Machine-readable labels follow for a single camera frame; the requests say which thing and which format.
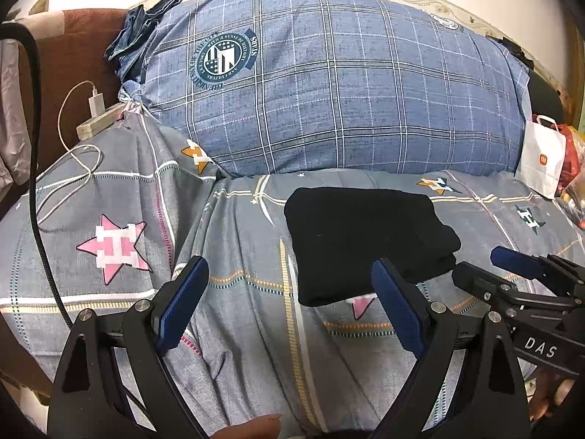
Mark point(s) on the white charger plug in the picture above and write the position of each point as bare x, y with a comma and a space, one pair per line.
97, 105

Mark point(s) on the colourful plastic packet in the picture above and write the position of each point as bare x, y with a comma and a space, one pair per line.
573, 210

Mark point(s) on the dark green cushion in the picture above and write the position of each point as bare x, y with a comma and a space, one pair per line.
546, 96

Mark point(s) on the beige power strip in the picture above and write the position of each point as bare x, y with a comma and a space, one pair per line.
98, 123

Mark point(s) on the white paper bag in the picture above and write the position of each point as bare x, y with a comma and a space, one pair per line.
541, 160

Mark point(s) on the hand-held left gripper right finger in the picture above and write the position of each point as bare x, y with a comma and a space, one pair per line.
397, 306

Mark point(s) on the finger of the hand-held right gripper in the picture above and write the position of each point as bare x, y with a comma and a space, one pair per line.
475, 279
514, 259

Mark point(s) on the person's right hand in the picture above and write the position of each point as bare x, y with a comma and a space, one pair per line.
546, 402

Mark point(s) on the dark blue denim cloth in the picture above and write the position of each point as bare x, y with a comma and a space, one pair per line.
132, 27

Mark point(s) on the blue plaid pillow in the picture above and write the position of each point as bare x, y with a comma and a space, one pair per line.
342, 91

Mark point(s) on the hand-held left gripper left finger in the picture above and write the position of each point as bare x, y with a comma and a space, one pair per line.
183, 302

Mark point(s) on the person's left hand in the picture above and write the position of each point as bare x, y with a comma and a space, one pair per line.
256, 427

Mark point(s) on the grey hanging cloth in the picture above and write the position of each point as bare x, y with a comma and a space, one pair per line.
9, 100

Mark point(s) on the red plastic bag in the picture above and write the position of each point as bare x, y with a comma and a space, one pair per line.
573, 151

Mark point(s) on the brown headboard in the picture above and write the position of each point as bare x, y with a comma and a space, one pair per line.
68, 45

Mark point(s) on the black pants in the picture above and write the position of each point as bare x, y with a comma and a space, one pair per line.
365, 228

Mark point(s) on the grey star printed bed sheet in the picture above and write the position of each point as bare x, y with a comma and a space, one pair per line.
256, 329

